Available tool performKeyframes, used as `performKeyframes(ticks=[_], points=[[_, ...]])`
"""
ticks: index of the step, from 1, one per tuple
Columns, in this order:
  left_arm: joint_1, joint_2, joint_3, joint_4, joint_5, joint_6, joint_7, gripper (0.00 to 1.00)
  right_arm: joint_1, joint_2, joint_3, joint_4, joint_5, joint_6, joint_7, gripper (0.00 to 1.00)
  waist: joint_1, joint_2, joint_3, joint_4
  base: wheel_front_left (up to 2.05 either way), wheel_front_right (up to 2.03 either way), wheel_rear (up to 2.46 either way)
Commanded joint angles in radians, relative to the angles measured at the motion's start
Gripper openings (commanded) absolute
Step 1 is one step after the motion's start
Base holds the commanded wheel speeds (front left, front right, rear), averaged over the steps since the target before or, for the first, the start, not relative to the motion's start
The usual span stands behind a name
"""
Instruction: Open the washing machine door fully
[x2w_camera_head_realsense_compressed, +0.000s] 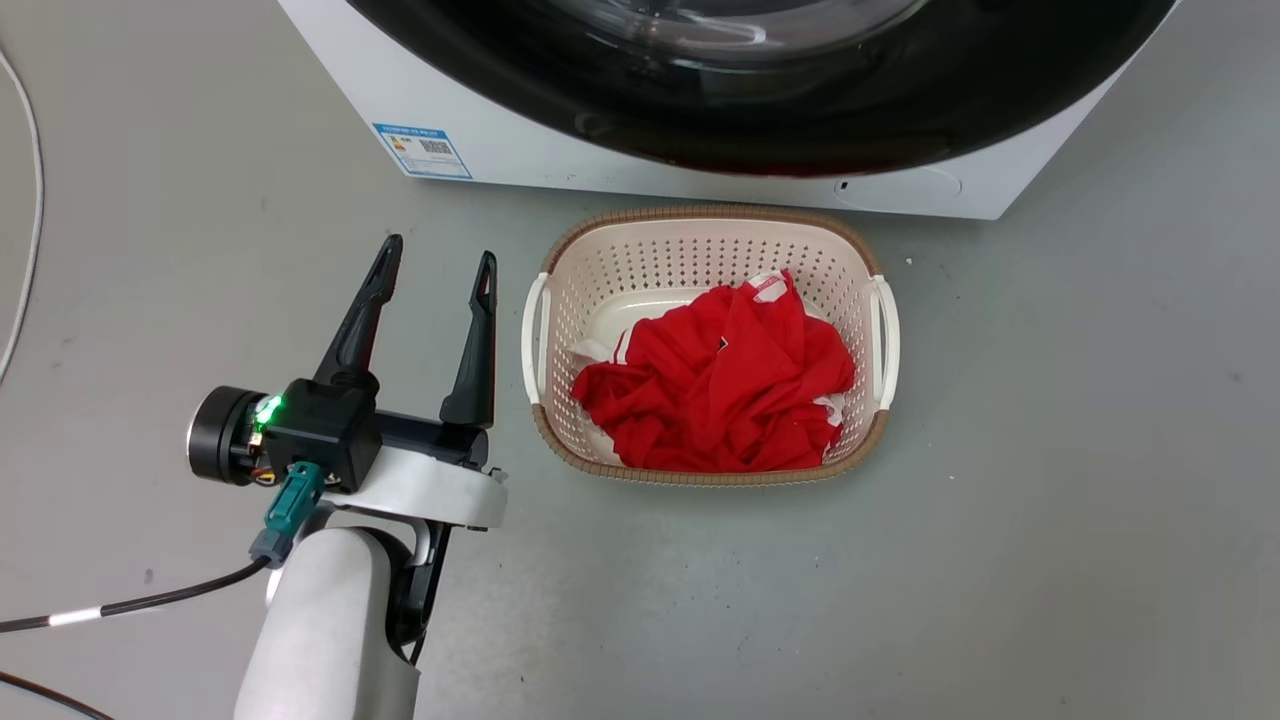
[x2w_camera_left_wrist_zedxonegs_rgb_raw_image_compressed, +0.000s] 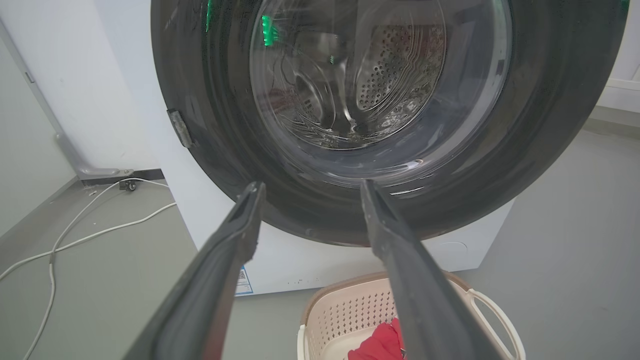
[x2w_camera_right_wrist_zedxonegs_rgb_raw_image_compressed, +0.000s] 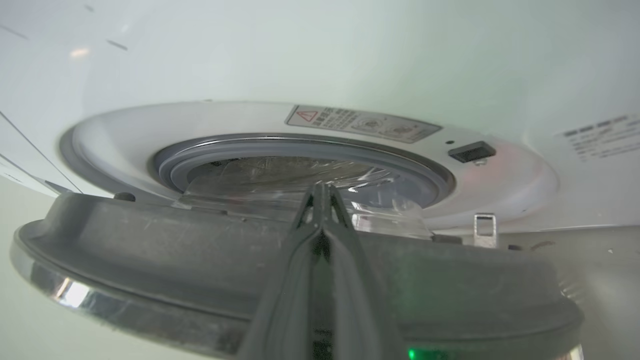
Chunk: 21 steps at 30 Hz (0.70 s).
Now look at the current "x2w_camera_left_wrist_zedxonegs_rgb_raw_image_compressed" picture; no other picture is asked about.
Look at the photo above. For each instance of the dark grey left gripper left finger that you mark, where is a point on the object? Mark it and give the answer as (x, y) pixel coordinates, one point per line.
(200, 300)

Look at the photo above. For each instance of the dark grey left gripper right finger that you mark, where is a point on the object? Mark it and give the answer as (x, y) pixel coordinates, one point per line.
(425, 300)

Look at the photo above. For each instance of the white washing machine body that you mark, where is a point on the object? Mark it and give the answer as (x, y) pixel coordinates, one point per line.
(295, 265)

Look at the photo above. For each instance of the round dark washing machine door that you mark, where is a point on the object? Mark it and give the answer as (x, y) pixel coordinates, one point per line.
(525, 125)

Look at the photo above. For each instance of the blue white sticker label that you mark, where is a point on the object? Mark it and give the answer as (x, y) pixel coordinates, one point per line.
(243, 282)

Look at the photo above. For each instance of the red garment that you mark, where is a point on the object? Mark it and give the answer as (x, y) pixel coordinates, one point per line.
(380, 345)

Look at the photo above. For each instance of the beige perforated laundry basket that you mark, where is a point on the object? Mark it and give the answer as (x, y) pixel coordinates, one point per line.
(350, 315)

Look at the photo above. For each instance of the small black caster wheel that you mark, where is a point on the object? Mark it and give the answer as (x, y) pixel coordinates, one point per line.
(131, 185)

